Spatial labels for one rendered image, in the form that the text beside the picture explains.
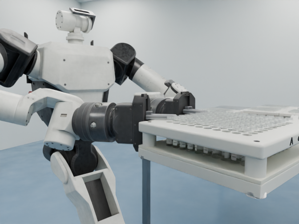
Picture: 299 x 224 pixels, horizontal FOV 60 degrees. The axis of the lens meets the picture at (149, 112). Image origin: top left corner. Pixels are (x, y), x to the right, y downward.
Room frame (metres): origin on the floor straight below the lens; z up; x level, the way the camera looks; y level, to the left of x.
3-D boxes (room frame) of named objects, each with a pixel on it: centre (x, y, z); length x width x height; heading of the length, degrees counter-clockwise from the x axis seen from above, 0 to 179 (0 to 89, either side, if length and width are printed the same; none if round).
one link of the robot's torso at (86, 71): (1.00, 0.31, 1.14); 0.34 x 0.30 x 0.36; 132
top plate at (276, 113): (1.75, -0.78, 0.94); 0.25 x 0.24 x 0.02; 49
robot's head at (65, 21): (0.95, 0.27, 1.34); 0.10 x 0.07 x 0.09; 132
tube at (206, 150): (0.43, -0.10, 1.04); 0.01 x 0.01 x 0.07
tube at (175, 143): (0.48, -0.05, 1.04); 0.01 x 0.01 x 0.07
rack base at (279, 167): (0.49, -0.15, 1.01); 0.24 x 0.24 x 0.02; 42
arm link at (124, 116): (0.56, 0.06, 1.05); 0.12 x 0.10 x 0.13; 74
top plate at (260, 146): (0.49, -0.15, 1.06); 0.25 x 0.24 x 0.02; 42
